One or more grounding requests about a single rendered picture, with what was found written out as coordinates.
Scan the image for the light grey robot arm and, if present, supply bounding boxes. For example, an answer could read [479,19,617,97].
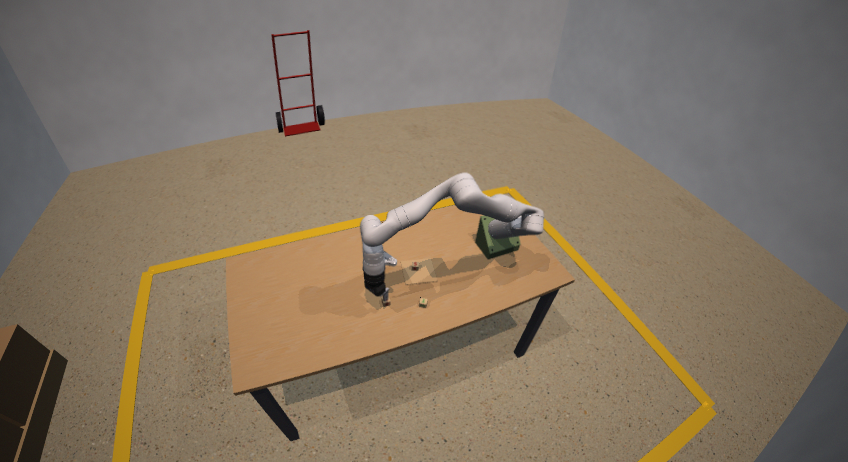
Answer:
[360,173,544,265]

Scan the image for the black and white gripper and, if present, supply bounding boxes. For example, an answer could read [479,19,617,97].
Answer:
[362,251,397,302]

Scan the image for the beige flat mat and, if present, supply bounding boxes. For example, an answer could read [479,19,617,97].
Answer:
[401,258,438,285]

